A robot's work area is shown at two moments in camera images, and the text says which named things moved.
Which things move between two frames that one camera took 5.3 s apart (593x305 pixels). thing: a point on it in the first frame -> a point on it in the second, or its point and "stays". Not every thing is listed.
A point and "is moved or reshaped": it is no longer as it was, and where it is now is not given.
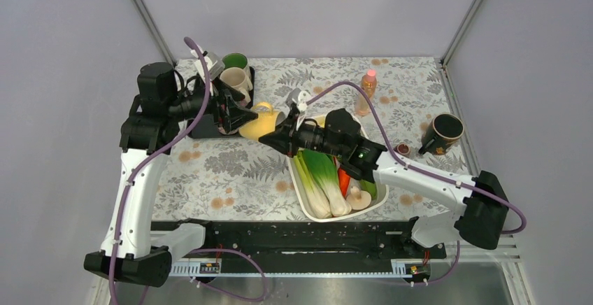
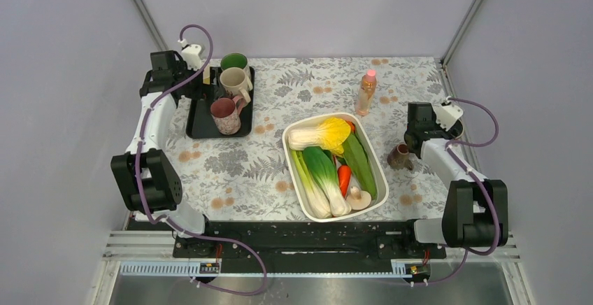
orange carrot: [344, 179] stays
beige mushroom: [358, 199] stays
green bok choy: [324, 168] stays
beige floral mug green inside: [237, 60] stays
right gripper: [281, 139] -> [436, 124]
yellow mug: [266, 122] is moved or reshaped
